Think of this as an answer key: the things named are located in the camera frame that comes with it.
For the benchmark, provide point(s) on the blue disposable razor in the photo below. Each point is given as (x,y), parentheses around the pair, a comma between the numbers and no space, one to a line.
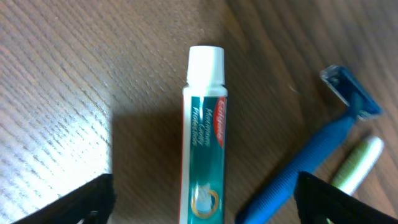
(359,105)

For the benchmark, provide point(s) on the green and white toothbrush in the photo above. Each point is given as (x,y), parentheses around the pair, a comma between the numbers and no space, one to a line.
(356,167)

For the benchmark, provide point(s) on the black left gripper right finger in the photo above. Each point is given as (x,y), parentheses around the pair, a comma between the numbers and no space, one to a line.
(319,202)

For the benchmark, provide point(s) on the green Colgate toothpaste tube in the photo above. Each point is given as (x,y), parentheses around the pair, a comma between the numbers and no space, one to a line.
(203,138)

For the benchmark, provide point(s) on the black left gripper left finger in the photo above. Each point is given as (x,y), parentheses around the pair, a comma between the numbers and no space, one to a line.
(91,203)

